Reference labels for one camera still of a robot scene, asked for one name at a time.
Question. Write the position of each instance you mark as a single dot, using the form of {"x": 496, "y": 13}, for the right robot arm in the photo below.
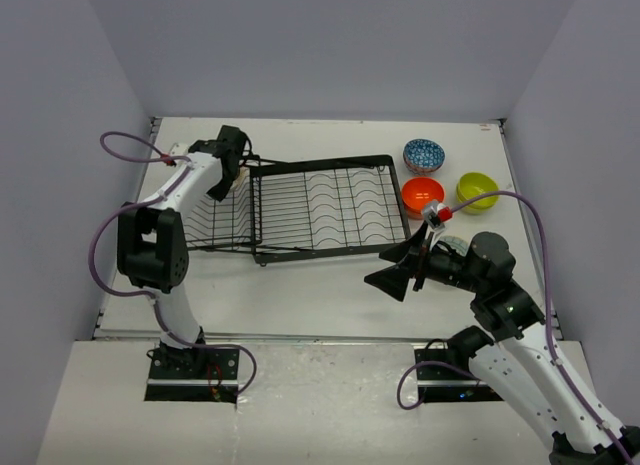
{"x": 510, "y": 348}

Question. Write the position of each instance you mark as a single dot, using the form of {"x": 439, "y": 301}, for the orange bowl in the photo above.
{"x": 418, "y": 192}

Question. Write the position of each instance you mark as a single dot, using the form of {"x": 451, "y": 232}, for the green bowl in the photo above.
{"x": 473, "y": 184}

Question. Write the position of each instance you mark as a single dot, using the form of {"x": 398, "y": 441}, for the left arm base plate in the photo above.
{"x": 198, "y": 376}

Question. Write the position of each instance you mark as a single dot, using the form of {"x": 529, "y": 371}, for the black wire dish rack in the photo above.
{"x": 292, "y": 211}

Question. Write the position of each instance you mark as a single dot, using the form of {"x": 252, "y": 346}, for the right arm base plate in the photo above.
{"x": 437, "y": 384}

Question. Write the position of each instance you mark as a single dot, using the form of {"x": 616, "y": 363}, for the white bowl yellow dots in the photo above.
{"x": 458, "y": 244}

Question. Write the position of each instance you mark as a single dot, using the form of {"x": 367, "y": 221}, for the blue patterned bowl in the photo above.
{"x": 423, "y": 156}

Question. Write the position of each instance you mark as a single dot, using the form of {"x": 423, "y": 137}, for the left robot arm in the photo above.
{"x": 151, "y": 246}

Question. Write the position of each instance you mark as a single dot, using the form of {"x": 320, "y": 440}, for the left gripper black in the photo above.
{"x": 218, "y": 193}

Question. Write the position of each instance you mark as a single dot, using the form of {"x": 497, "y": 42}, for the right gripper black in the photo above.
{"x": 394, "y": 279}

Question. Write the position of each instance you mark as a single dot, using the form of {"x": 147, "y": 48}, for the white bowl leaf pattern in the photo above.
{"x": 240, "y": 179}

